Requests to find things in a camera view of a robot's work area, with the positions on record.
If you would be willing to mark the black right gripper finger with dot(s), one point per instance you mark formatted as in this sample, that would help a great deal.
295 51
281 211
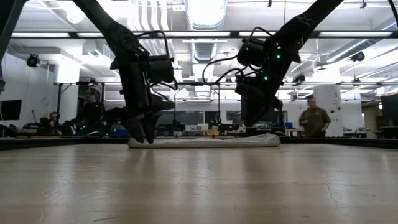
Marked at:
250 113
269 105

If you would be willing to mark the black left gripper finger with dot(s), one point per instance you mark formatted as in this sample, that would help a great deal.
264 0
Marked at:
155 107
136 127

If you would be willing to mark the grey microfiber towel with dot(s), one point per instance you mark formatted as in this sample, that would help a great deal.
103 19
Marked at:
202 143

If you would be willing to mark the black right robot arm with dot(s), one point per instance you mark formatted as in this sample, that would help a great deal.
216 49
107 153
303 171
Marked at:
298 25

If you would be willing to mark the black distant robot arm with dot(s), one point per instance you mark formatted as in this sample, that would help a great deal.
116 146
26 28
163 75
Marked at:
174 126
224 127

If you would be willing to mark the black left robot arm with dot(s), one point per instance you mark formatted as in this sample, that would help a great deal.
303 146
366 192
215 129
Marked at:
118 34

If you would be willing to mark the black computer monitor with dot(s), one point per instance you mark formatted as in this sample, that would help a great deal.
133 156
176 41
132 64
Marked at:
390 109
11 109
271 118

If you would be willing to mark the blue storage bins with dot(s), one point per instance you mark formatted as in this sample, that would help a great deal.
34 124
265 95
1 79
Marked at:
119 133

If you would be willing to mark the black ceiling spotlight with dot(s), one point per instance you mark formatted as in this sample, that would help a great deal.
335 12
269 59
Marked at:
358 56
32 60
299 78

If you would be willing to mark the person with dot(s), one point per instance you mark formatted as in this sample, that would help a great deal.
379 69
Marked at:
91 112
314 118
53 119

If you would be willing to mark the white square pillar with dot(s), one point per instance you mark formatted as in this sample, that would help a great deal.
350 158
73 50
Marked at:
334 102

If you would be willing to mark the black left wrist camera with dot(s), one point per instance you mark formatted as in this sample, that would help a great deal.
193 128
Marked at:
161 70

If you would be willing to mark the black overhead frame beam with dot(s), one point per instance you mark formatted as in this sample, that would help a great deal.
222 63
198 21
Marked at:
234 34

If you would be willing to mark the black metal table frame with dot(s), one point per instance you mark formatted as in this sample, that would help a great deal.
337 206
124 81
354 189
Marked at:
46 143

